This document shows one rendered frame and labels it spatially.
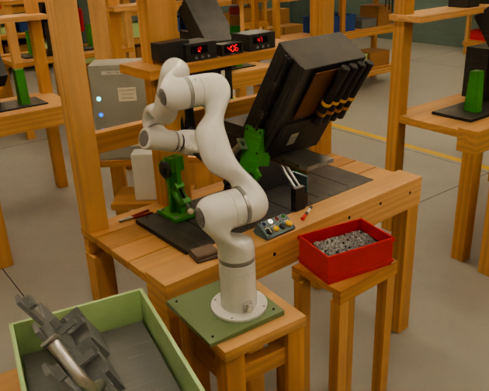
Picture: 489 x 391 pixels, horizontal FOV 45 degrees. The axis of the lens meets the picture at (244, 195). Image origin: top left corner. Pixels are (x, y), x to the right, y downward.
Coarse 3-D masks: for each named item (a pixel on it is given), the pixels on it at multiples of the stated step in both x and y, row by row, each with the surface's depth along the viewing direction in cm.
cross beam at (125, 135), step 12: (252, 96) 299; (228, 108) 289; (240, 108) 294; (96, 132) 250; (108, 132) 251; (120, 132) 255; (132, 132) 258; (108, 144) 253; (120, 144) 256; (132, 144) 260
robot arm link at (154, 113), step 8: (152, 104) 217; (160, 104) 204; (144, 112) 221; (152, 112) 212; (160, 112) 207; (168, 112) 206; (176, 112) 210; (144, 120) 225; (152, 120) 225; (160, 120) 210; (168, 120) 210
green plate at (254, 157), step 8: (248, 128) 251; (248, 136) 252; (256, 136) 248; (248, 144) 252; (256, 144) 248; (248, 152) 252; (256, 152) 248; (264, 152) 250; (240, 160) 256; (248, 160) 252; (256, 160) 248; (264, 160) 252; (248, 168) 252; (256, 168) 249
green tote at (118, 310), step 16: (80, 304) 185; (96, 304) 186; (112, 304) 189; (128, 304) 191; (144, 304) 188; (32, 320) 178; (96, 320) 188; (112, 320) 191; (128, 320) 193; (144, 320) 194; (160, 320) 175; (16, 336) 178; (32, 336) 180; (160, 336) 177; (16, 352) 164; (32, 352) 182; (160, 352) 182; (176, 352) 162; (176, 368) 166; (192, 384) 152
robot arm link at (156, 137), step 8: (144, 128) 220; (152, 128) 221; (160, 128) 223; (144, 136) 219; (152, 136) 218; (160, 136) 220; (168, 136) 223; (176, 136) 226; (144, 144) 219; (152, 144) 219; (160, 144) 221; (168, 144) 224; (176, 144) 226
